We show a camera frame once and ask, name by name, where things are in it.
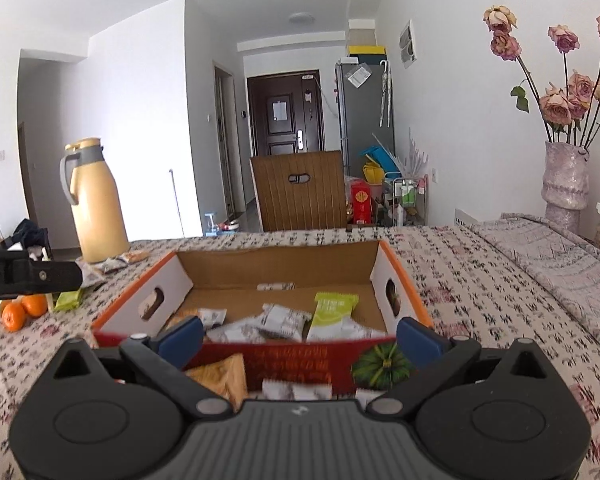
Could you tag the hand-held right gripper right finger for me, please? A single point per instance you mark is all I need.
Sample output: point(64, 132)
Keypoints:
point(420, 340)

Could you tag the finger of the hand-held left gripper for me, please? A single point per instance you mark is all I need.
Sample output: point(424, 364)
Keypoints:
point(50, 276)

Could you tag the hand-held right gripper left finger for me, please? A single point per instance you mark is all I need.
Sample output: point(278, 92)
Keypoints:
point(180, 342)

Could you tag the light green white snack packet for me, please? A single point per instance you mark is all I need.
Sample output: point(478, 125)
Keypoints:
point(332, 315)

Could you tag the red cardboard box pumpkin print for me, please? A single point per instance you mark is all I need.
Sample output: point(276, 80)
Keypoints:
point(300, 360)

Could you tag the small green packet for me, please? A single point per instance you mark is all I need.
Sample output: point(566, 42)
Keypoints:
point(70, 300)

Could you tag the orange fruit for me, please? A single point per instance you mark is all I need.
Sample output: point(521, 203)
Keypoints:
point(34, 305)
point(14, 316)

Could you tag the black bag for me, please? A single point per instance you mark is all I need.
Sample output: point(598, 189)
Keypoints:
point(30, 237)

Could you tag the orange cracker packet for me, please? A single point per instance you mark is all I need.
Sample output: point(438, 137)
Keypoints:
point(220, 377)

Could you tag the calligraphy print tablecloth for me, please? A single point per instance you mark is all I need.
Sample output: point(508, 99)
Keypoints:
point(480, 335)

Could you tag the dark white snack packet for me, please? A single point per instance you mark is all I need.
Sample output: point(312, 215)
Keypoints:
point(111, 265)

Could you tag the yellow thermos jug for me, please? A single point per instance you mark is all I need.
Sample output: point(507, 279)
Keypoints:
point(97, 205)

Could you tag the white mop pole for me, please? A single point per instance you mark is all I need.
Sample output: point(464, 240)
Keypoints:
point(175, 200)

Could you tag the red gift box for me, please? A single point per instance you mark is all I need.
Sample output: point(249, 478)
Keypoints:
point(361, 202)

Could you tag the grey folded quilt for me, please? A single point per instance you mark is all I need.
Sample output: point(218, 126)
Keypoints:
point(555, 270)

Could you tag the yellow plastic bag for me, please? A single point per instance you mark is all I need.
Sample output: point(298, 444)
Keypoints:
point(373, 173)

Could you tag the brown wooden chair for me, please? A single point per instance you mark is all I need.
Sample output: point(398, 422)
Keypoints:
point(300, 200)

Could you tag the white dried grass bundle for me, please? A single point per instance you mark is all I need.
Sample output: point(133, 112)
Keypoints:
point(417, 155)

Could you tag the grey interior door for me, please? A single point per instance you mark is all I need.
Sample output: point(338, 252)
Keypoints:
point(226, 150)

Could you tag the pink textured vase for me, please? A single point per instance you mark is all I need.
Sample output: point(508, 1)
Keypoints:
point(565, 185)

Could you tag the grey refrigerator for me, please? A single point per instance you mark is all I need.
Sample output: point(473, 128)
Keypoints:
point(365, 115)

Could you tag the dark brown entrance door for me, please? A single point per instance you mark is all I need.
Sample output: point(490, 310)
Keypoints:
point(295, 130)

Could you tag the white folded umbrella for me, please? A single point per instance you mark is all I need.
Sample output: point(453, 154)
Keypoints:
point(385, 95)

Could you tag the white door notice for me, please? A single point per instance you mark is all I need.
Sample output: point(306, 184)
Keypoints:
point(279, 110)

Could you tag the dried pink rose bouquet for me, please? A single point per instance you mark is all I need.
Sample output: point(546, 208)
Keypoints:
point(555, 105)

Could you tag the clear document bag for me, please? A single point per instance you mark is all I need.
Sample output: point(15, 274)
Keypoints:
point(360, 75)

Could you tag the yellow flat box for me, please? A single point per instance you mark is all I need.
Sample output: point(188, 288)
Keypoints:
point(367, 51)

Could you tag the round ceiling lamp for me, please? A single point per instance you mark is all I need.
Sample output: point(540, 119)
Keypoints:
point(301, 18)

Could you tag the white wall socket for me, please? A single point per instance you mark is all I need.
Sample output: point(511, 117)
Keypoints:
point(435, 175)

